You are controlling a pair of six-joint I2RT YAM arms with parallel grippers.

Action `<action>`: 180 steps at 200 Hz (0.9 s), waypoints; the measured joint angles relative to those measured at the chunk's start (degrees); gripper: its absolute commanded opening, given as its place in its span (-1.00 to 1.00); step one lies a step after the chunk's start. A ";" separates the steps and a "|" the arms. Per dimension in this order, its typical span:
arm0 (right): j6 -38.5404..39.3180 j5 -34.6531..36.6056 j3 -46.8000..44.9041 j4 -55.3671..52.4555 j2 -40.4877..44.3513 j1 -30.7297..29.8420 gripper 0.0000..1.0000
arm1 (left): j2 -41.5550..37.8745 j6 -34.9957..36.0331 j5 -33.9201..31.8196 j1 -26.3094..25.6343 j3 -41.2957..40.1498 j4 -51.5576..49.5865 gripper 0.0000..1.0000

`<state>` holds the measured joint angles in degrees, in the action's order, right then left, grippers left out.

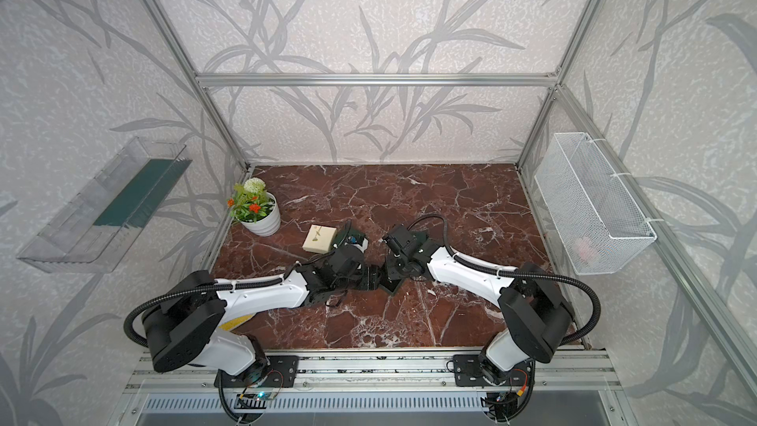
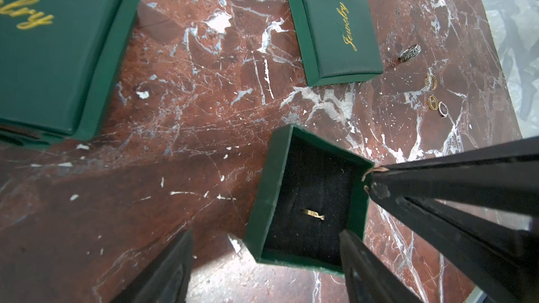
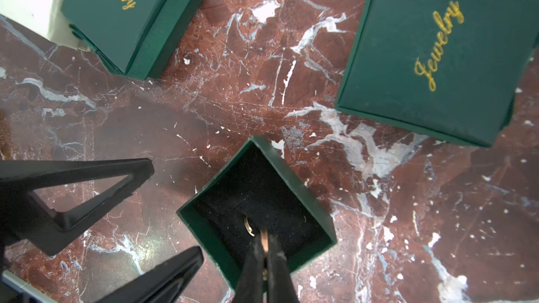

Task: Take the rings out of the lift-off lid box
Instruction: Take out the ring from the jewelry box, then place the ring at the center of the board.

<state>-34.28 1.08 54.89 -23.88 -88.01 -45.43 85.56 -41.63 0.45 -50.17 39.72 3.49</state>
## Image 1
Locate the green jewelry box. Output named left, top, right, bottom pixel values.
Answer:
left=331, top=225, right=369, bottom=252

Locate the green box base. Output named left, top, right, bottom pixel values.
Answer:
left=378, top=278, right=404, bottom=296

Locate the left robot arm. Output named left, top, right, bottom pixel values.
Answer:
left=123, top=245, right=382, bottom=376

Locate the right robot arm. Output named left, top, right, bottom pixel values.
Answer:
left=382, top=225, right=601, bottom=376

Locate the potted flower plant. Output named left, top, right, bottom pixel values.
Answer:
left=228, top=177, right=281, bottom=237

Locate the yellow paper tag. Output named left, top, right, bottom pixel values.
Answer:
left=220, top=314, right=254, bottom=331

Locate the pink object in basket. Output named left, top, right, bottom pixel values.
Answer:
left=574, top=237, right=600, bottom=265

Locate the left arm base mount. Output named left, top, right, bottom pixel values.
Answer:
left=214, top=355, right=300, bottom=389

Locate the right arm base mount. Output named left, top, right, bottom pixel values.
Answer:
left=447, top=354, right=535, bottom=389

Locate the white wire mesh basket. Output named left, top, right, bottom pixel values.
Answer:
left=534, top=132, right=656, bottom=275

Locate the clear plastic wall tray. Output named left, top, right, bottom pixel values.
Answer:
left=17, top=137, right=192, bottom=274

